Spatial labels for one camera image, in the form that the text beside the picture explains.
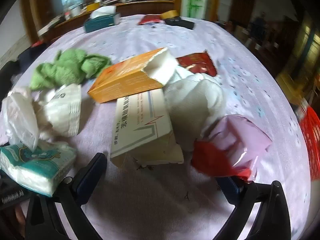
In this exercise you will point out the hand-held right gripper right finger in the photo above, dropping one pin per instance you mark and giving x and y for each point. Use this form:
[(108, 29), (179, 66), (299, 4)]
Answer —
[(231, 188)]

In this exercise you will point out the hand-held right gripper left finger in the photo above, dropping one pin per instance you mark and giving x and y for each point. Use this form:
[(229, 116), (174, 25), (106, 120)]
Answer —
[(88, 177)]

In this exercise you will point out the teal and white tissue pack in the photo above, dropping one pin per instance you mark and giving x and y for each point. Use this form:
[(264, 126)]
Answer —
[(37, 165)]

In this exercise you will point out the pink and red plastic bag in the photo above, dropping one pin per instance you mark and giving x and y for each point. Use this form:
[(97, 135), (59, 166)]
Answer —
[(232, 140)]

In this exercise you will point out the white medicine box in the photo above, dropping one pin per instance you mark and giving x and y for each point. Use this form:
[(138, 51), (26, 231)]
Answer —
[(145, 130)]

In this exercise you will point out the white plastic bag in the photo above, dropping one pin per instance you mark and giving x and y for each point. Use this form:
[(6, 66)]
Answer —
[(20, 112)]

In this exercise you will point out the white knit glove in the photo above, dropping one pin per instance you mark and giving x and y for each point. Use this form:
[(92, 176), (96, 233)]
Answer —
[(190, 102)]

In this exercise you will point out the red plastic basket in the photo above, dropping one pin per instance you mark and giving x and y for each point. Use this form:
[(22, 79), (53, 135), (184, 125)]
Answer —
[(311, 135)]

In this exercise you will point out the orange cardboard box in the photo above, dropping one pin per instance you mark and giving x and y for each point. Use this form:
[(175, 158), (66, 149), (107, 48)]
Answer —
[(125, 80)]

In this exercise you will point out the green towel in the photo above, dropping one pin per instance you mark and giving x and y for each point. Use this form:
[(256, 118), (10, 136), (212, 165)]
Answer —
[(67, 70)]

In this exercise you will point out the dark red snack packet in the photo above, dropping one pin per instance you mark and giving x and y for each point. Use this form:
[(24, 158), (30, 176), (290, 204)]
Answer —
[(197, 63)]

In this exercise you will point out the purple floral tablecloth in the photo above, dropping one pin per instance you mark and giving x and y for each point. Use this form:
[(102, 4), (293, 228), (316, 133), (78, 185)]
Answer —
[(150, 42)]

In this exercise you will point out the teal tissue box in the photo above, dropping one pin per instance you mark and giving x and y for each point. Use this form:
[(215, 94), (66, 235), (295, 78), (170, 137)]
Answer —
[(100, 22)]

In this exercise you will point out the golden pillar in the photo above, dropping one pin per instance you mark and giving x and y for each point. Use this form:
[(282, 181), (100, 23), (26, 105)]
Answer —
[(307, 42)]

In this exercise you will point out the flat red packet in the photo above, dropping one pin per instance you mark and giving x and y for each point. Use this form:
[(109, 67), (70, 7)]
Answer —
[(150, 19)]

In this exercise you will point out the black pouch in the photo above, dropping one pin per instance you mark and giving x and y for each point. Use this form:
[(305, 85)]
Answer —
[(181, 23)]

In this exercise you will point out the wooden sideboard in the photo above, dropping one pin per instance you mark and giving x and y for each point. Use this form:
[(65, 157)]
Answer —
[(140, 7)]

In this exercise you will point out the yellow tape roll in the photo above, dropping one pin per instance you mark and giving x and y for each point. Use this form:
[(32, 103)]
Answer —
[(170, 13)]

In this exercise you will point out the dark wooden door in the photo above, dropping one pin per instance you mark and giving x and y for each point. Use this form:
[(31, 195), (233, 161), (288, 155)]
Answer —
[(243, 5)]

